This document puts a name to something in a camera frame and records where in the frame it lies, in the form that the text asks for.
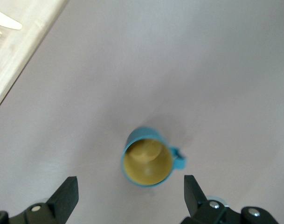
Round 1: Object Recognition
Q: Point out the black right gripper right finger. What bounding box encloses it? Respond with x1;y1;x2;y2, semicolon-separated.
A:
180;174;279;224

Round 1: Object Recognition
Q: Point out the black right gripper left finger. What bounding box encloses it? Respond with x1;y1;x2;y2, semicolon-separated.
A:
0;176;79;224

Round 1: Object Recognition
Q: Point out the teal cup with yellow inside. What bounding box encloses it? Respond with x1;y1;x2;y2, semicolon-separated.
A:
120;126;187;187

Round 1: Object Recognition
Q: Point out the wooden cutting board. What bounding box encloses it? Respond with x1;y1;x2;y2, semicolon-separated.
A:
0;0;69;109

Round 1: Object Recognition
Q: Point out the yellow plastic knife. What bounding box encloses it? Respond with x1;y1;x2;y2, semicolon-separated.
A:
0;7;23;30

